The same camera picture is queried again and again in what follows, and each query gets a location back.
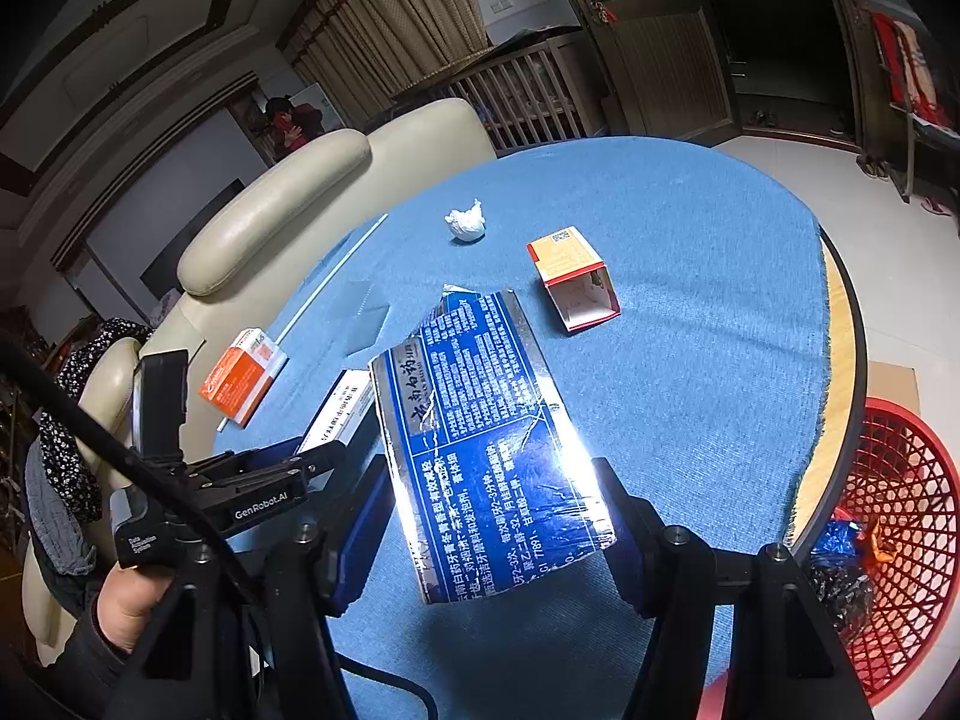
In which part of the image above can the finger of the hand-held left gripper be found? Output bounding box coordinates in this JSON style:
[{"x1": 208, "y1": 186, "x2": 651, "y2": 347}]
[
  {"x1": 289, "y1": 439, "x2": 348, "y2": 496},
  {"x1": 184, "y1": 437, "x2": 305, "y2": 481}
]

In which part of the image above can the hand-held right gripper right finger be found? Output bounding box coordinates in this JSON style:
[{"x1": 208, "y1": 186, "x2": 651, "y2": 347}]
[{"x1": 592, "y1": 456, "x2": 875, "y2": 720}]

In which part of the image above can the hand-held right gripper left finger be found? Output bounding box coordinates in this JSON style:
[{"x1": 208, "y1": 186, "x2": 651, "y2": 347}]
[{"x1": 101, "y1": 457, "x2": 395, "y2": 720}]

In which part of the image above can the white medicine box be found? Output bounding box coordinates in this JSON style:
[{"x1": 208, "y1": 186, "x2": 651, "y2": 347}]
[{"x1": 296, "y1": 369, "x2": 374, "y2": 458}]

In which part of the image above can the blue foil carton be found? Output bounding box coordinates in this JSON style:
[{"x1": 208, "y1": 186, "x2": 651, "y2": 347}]
[{"x1": 369, "y1": 289, "x2": 617, "y2": 606}]

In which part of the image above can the clear plastic packaging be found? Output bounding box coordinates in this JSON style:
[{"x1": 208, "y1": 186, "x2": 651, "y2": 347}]
[{"x1": 341, "y1": 279, "x2": 392, "y2": 357}]

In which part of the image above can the red orange wrapper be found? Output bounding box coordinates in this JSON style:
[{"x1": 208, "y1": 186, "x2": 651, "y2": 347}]
[{"x1": 862, "y1": 517, "x2": 905, "y2": 563}]

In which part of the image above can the white paper ball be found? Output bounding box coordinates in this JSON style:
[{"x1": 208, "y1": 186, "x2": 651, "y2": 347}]
[{"x1": 444, "y1": 199, "x2": 488, "y2": 243}]

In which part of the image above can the orange red carton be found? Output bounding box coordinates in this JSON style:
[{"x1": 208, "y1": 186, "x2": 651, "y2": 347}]
[{"x1": 525, "y1": 225, "x2": 622, "y2": 335}]

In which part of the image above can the red plastic basket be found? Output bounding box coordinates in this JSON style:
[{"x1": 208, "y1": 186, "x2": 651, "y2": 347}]
[{"x1": 806, "y1": 396, "x2": 960, "y2": 698}]

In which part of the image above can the person's left forearm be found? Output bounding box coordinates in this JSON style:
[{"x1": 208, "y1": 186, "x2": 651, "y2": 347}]
[{"x1": 22, "y1": 615, "x2": 151, "y2": 720}]

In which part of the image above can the person's left hand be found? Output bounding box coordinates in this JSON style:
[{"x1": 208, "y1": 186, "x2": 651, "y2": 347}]
[{"x1": 94, "y1": 562, "x2": 181, "y2": 653}]

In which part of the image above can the black floral cloth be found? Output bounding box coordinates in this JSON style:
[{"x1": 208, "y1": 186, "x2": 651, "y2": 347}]
[{"x1": 37, "y1": 319, "x2": 155, "y2": 526}]

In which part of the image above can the orange white tissue pack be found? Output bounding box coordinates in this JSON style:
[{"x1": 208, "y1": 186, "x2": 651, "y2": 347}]
[{"x1": 199, "y1": 328, "x2": 290, "y2": 430}]

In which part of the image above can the grey cloth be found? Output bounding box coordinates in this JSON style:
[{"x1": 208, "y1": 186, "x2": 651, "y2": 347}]
[{"x1": 26, "y1": 442, "x2": 98, "y2": 578}]

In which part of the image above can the blue tablecloth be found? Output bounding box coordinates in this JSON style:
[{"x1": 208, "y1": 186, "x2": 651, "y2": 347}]
[{"x1": 214, "y1": 136, "x2": 833, "y2": 720}]

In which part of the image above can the thin white strip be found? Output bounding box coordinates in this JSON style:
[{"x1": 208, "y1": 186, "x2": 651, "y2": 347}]
[{"x1": 274, "y1": 214, "x2": 389, "y2": 338}]

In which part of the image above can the round wooden table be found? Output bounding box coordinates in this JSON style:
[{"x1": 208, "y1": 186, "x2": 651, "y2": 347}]
[{"x1": 787, "y1": 229, "x2": 871, "y2": 548}]

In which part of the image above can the cream leather sofa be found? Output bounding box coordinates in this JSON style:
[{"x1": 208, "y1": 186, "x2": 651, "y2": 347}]
[{"x1": 19, "y1": 97, "x2": 500, "y2": 668}]

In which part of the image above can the cardboard box with red top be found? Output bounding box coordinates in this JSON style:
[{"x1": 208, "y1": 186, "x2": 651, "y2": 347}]
[{"x1": 866, "y1": 361, "x2": 922, "y2": 415}]

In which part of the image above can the wooden baby crib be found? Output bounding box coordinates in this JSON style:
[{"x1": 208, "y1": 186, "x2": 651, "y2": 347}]
[{"x1": 390, "y1": 34, "x2": 608, "y2": 155}]

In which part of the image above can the beige curtain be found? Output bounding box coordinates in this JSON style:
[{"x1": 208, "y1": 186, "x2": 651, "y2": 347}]
[{"x1": 289, "y1": 0, "x2": 556, "y2": 121}]

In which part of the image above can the wooden door with glass pane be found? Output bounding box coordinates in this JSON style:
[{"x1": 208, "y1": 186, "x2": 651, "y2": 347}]
[
  {"x1": 814, "y1": 0, "x2": 901, "y2": 155},
  {"x1": 540, "y1": 0, "x2": 740, "y2": 140}
]

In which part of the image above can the red cloth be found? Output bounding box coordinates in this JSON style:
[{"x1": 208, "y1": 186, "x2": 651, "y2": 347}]
[{"x1": 870, "y1": 11, "x2": 946, "y2": 128}]

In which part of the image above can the metal frame chair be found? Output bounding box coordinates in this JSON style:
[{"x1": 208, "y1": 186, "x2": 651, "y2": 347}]
[{"x1": 855, "y1": 4, "x2": 960, "y2": 203}]

